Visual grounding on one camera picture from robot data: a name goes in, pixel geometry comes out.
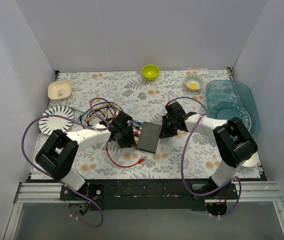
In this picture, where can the teal glass plate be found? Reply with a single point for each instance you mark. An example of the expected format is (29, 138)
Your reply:
(229, 110)

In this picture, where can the aluminium frame rail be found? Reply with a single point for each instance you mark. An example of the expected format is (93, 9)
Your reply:
(49, 192)

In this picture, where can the lime green bowl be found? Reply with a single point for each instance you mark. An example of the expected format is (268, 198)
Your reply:
(150, 72)

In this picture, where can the patterned yellow centre bowl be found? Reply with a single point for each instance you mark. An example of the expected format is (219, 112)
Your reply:
(193, 82)

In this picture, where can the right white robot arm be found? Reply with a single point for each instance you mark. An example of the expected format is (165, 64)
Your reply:
(234, 142)

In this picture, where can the floral patterned table mat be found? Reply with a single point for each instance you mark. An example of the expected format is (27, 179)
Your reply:
(145, 102)

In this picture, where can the teal plastic tray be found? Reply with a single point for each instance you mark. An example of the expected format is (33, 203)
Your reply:
(236, 92)

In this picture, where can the blue striped white plate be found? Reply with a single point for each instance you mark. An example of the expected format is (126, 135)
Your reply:
(49, 124)

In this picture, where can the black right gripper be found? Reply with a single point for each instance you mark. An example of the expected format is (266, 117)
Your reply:
(167, 127)

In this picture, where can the cream square dish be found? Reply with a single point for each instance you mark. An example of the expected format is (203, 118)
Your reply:
(59, 90)

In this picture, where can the white bowl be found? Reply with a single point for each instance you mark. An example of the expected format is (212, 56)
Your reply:
(252, 161)

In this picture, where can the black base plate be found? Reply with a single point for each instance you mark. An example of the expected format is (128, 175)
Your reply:
(142, 194)

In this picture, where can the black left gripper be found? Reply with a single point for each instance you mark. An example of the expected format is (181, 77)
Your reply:
(129, 136)

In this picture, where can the dark grey network switch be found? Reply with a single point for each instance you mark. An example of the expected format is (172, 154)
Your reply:
(149, 137)

